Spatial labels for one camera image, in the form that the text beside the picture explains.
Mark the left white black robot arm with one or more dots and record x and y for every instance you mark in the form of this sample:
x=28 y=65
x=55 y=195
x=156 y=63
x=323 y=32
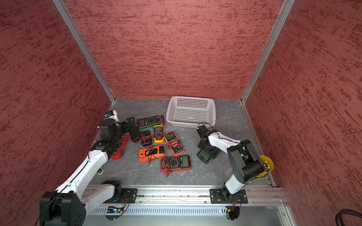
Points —
x=68 y=205

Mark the dark green multimeter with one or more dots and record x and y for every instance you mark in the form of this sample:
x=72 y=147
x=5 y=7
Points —
x=149 y=122
x=204 y=156

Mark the yellow multimeter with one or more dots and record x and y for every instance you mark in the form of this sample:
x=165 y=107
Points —
x=158 y=135

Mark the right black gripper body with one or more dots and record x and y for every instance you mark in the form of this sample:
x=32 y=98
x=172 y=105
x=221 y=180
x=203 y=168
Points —
x=209 y=149

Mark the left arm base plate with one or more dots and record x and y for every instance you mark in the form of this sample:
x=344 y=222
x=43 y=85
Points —
x=127 y=195

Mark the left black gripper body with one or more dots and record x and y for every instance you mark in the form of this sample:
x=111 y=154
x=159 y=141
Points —
x=132 y=126

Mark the red multimeter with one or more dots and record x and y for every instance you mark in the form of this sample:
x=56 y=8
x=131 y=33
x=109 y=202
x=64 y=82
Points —
x=175 y=163

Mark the small black multimeter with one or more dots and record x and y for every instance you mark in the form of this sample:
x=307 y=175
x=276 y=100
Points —
x=146 y=138

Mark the yellow cup with batteries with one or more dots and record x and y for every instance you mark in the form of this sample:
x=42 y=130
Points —
x=269 y=165

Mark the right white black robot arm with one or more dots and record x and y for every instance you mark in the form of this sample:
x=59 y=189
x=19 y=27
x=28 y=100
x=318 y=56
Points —
x=245 y=163

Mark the white plastic basket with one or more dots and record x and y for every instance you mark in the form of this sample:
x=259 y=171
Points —
x=191 y=111

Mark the orange Victor multimeter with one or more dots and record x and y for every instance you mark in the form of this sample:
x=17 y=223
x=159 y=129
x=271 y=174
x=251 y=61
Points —
x=173 y=143

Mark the red clamp meter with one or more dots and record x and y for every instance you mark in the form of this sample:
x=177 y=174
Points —
x=121 y=144

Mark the grey white handheld device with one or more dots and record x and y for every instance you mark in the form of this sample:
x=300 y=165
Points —
x=100 y=171

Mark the dark green multimeter top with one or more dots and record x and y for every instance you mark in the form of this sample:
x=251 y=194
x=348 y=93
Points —
x=149 y=122

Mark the orange multimeter lying sideways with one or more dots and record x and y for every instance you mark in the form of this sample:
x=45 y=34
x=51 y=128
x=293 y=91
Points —
x=151 y=153

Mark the aluminium front rail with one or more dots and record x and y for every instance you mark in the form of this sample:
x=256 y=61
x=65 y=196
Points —
x=172 y=195

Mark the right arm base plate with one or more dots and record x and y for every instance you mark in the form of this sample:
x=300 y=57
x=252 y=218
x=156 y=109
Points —
x=219 y=196

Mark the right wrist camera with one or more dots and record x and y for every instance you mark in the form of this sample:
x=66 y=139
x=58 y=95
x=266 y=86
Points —
x=202 y=129

